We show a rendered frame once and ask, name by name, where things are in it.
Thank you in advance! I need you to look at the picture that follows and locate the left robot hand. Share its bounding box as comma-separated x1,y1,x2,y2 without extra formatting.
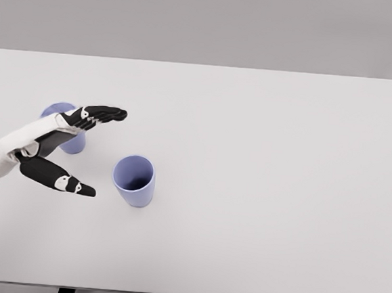
0,97,129,201

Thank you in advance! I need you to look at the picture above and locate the lavender plastic cup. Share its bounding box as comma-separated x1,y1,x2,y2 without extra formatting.
110,152,157,210
37,100,91,156

